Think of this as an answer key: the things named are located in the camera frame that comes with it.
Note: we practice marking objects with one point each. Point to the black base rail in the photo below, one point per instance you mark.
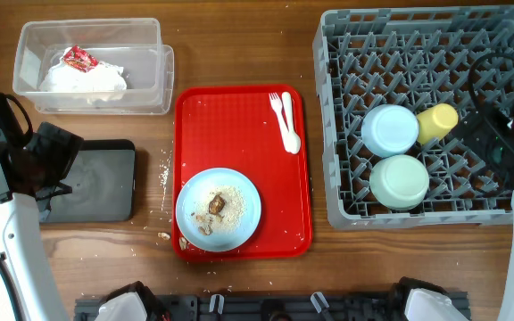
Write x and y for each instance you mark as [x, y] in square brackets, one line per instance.
[368, 306]

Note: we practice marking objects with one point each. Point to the clear plastic waste bin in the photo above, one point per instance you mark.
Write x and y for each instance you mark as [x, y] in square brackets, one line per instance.
[133, 44]

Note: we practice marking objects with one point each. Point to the nut shell scrap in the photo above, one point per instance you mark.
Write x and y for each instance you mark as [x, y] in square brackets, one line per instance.
[183, 243]
[164, 236]

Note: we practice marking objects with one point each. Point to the brown food scrap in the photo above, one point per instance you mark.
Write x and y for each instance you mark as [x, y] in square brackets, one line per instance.
[216, 205]

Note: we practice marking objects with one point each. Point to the yellow cup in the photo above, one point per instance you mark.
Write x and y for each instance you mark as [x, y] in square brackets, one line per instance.
[436, 122]

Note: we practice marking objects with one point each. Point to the black plastic bin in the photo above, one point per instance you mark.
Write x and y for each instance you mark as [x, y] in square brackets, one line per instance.
[102, 179]

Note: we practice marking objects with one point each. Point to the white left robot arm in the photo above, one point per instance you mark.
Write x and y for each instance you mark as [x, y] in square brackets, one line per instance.
[27, 287]

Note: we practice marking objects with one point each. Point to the white plastic fork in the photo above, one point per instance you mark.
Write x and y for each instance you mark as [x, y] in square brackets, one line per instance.
[277, 107]

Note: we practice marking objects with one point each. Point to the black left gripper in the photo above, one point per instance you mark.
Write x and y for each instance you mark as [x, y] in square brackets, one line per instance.
[62, 144]

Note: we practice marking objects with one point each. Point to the grey dishwasher rack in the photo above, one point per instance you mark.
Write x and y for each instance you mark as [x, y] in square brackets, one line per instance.
[416, 58]

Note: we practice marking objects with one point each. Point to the light blue plate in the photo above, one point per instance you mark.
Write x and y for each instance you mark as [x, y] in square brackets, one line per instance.
[237, 222]

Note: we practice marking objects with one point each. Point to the light blue bowl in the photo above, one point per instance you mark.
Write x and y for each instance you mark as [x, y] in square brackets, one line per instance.
[389, 130]

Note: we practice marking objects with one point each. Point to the red serving tray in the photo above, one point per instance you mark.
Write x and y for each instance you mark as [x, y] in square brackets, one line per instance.
[234, 127]

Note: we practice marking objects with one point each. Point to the white plastic spoon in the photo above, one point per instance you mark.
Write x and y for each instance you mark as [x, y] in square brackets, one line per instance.
[293, 141]

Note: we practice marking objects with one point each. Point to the red snack wrapper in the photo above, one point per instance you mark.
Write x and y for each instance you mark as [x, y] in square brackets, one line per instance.
[79, 59]

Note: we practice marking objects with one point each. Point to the green bowl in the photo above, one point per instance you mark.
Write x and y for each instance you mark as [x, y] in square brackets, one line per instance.
[399, 182]

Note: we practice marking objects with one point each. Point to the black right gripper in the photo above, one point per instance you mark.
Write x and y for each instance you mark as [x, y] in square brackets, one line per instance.
[466, 126]

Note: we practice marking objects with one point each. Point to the white napkin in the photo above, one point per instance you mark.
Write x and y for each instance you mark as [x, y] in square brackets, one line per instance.
[104, 77]

